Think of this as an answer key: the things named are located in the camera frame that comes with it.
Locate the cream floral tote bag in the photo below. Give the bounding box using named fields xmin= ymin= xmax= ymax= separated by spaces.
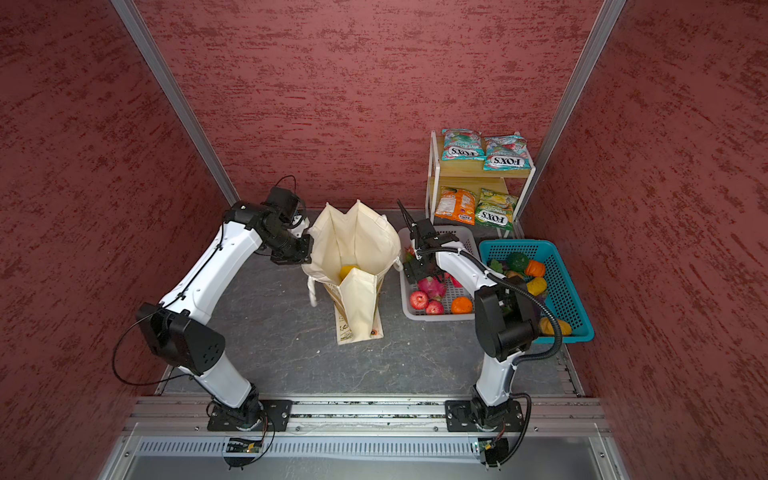
xmin=302 ymin=201 xmax=403 ymax=345

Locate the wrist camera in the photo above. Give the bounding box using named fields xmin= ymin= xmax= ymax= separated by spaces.
xmin=408 ymin=219 xmax=438 ymax=250
xmin=264 ymin=186 xmax=300 ymax=224

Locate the orange bell pepper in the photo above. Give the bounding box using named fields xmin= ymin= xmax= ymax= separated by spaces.
xmin=524 ymin=260 xmax=547 ymax=278

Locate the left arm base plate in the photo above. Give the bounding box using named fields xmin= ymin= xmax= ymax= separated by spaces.
xmin=206 ymin=399 xmax=293 ymax=434

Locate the yellow lemon fruit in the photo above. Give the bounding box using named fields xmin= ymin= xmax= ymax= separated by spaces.
xmin=339 ymin=265 xmax=358 ymax=282

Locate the pink dragon fruit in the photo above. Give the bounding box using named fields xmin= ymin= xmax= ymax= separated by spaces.
xmin=417 ymin=276 xmax=447 ymax=301

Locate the red apple front left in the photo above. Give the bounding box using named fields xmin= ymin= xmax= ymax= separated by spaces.
xmin=409 ymin=290 xmax=430 ymax=311

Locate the teal plastic vegetable basket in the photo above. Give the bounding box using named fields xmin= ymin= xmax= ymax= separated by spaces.
xmin=479 ymin=239 xmax=594 ymax=344

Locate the green bell pepper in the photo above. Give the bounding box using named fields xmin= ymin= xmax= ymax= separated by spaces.
xmin=506 ymin=252 xmax=530 ymax=275

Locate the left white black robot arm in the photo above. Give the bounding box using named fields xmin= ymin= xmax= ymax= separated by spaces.
xmin=137 ymin=190 xmax=312 ymax=431

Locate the black corrugated cable conduit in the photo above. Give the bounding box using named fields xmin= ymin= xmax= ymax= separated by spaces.
xmin=395 ymin=199 xmax=564 ymax=363

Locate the small red fruit front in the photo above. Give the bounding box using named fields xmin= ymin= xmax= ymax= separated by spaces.
xmin=425 ymin=300 xmax=445 ymax=315

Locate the white plastic fruit basket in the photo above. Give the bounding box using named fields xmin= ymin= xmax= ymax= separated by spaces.
xmin=399 ymin=225 xmax=479 ymax=322

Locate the aluminium rail frame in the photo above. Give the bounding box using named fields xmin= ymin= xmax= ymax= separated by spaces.
xmin=100 ymin=395 xmax=629 ymax=479

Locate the teal Fox's candy bag right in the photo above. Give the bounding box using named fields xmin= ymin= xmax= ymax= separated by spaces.
xmin=483 ymin=132 xmax=532 ymax=171

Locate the teal fox's candy bag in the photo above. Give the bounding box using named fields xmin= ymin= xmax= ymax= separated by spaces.
xmin=441 ymin=129 xmax=486 ymax=161
xmin=483 ymin=132 xmax=532 ymax=171

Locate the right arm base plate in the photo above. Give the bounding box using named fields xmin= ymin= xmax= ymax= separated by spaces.
xmin=444 ymin=398 xmax=524 ymax=433

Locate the teal Fox's candy bag left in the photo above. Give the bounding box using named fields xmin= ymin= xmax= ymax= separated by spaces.
xmin=441 ymin=129 xmax=486 ymax=161

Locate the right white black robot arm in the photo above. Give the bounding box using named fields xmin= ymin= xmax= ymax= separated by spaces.
xmin=404 ymin=222 xmax=541 ymax=431

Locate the green Fox's candy bag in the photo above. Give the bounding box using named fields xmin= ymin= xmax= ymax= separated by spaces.
xmin=475 ymin=188 xmax=518 ymax=231

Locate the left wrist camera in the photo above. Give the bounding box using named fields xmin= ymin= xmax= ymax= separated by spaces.
xmin=264 ymin=186 xmax=300 ymax=224

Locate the yellow potato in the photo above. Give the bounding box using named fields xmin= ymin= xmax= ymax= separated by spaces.
xmin=539 ymin=317 xmax=573 ymax=337

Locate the yellow bell pepper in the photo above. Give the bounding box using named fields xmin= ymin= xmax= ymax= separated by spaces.
xmin=526 ymin=277 xmax=548 ymax=297

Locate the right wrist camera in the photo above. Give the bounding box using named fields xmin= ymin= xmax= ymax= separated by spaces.
xmin=408 ymin=219 xmax=438 ymax=250

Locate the white wooden two-tier shelf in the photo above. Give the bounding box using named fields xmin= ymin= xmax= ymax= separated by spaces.
xmin=424 ymin=131 xmax=537 ymax=237

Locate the orange snack bag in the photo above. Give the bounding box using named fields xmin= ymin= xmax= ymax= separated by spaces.
xmin=434 ymin=187 xmax=477 ymax=225

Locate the orange fruit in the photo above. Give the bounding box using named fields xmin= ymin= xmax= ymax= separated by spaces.
xmin=451 ymin=296 xmax=474 ymax=315

